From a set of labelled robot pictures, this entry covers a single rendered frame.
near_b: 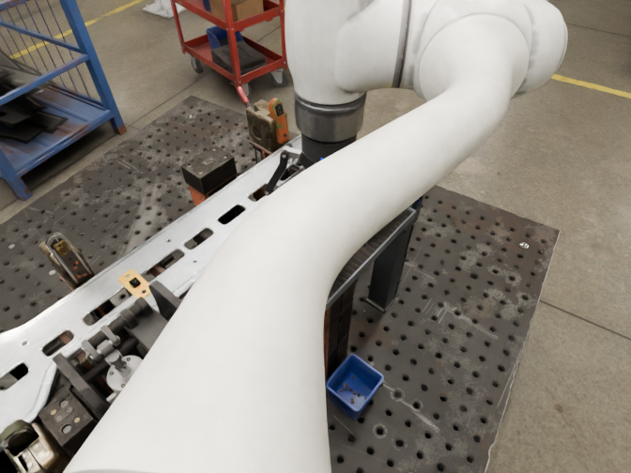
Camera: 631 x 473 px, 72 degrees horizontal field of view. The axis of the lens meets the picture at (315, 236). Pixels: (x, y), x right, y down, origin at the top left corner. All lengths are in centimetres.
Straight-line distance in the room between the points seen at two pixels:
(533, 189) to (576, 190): 25
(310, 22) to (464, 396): 95
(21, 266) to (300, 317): 145
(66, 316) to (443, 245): 105
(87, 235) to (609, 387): 210
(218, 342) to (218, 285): 3
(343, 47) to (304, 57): 4
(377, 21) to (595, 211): 255
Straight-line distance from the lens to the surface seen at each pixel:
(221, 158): 119
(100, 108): 328
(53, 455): 81
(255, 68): 336
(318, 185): 25
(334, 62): 49
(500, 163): 301
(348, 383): 114
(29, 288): 153
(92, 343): 72
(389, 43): 48
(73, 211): 170
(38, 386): 95
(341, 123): 54
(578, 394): 217
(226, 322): 17
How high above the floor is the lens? 176
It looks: 49 degrees down
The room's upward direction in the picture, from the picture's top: straight up
